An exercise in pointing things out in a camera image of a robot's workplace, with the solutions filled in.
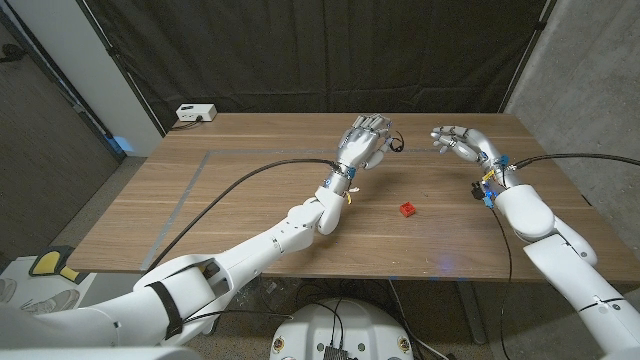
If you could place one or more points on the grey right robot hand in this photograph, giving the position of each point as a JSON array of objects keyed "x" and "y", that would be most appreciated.
[{"x": 475, "y": 145}]

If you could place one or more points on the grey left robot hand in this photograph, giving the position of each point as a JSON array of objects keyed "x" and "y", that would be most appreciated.
[{"x": 360, "y": 142}]

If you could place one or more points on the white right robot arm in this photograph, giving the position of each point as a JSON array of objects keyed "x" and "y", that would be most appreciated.
[{"x": 560, "y": 250}]

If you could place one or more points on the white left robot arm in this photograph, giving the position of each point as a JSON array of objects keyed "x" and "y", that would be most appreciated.
[{"x": 250, "y": 255}]

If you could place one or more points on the red toy block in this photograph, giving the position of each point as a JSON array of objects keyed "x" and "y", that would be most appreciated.
[{"x": 407, "y": 209}]

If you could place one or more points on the black curtain backdrop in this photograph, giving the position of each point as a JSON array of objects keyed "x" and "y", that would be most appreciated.
[{"x": 325, "y": 50}]

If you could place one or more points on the black backdrop stand pole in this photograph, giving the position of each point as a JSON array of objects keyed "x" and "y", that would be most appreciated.
[
  {"x": 525, "y": 55},
  {"x": 125, "y": 75}
]

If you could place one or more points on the grey table leg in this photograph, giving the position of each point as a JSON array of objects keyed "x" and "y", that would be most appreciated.
[{"x": 470, "y": 310}]

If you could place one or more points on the white power box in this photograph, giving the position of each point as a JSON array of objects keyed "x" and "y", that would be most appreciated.
[{"x": 195, "y": 112}]

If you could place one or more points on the clear plastic bag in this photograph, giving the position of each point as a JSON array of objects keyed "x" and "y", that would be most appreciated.
[{"x": 272, "y": 295}]

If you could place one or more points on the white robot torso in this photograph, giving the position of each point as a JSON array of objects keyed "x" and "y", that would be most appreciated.
[{"x": 355, "y": 325}]

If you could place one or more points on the grey tape outline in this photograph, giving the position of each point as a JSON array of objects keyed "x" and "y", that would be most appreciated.
[{"x": 175, "y": 210}]

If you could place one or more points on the blue tape piece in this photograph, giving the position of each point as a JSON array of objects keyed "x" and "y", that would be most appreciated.
[{"x": 122, "y": 144}]

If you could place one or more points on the yellow and black tool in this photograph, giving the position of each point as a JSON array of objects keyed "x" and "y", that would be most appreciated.
[{"x": 47, "y": 262}]

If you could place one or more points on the white sneaker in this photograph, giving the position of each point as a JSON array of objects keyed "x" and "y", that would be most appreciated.
[
  {"x": 55, "y": 300},
  {"x": 6, "y": 290}
]

